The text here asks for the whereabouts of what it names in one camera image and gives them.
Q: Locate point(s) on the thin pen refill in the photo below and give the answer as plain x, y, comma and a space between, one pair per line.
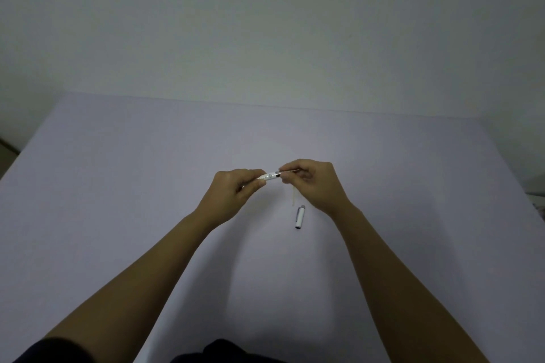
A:
287, 171

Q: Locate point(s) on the person's left hand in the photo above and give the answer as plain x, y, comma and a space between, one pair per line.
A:
223, 194

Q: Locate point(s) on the person's dark shirt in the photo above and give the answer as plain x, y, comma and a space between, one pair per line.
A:
230, 353

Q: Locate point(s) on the person's left thumb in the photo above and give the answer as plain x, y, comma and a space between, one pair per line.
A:
254, 172

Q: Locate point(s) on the person's right thumb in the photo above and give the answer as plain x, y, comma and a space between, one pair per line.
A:
300, 174

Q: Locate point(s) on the white pen barrel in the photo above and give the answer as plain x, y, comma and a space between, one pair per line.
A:
269, 176

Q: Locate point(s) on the person's left forearm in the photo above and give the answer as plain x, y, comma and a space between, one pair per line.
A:
140, 282

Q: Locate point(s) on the white pen cap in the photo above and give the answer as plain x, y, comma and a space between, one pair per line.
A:
299, 218

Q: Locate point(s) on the person's right hand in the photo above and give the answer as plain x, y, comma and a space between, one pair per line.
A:
323, 186

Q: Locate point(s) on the person's right forearm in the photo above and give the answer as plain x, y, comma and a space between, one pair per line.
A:
396, 286

